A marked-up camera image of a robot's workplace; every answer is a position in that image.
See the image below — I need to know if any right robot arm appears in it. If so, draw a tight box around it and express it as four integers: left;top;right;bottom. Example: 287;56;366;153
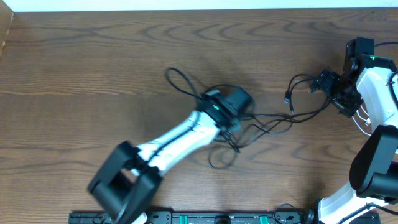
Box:
306;37;397;223

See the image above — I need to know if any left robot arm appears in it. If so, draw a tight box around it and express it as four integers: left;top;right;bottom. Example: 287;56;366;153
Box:
88;88;252;223

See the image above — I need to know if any white usb cable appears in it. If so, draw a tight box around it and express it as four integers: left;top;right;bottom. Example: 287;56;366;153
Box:
351;104;373;137

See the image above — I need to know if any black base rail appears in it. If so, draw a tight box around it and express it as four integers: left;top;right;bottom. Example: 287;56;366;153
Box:
68;207;319;224

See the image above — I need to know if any black usb cable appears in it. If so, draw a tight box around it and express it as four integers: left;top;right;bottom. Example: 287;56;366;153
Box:
207;73;331;170

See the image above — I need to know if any left camera cable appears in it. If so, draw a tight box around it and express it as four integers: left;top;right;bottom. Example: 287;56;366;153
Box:
114;67;212;224

